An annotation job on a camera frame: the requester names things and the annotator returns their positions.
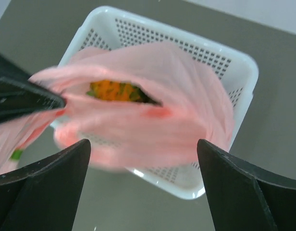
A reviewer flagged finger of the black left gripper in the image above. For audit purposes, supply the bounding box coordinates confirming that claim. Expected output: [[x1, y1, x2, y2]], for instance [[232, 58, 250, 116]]
[[0, 54, 66, 124]]

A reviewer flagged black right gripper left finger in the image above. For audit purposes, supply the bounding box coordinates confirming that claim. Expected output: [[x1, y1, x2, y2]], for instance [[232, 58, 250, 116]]
[[0, 139, 91, 231]]

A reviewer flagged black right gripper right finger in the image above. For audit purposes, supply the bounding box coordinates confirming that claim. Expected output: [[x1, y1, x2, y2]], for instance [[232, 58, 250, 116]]
[[197, 140, 296, 231]]

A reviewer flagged orange toy pineapple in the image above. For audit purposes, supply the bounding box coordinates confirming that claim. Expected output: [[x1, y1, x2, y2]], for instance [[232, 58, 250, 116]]
[[86, 80, 161, 105]]

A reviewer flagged pink plastic bag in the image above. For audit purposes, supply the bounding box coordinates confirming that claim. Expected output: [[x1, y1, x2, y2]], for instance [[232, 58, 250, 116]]
[[0, 42, 234, 174]]

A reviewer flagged white perforated plastic basket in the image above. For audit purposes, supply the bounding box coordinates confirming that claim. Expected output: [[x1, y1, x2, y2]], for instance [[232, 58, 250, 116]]
[[60, 6, 259, 200]]

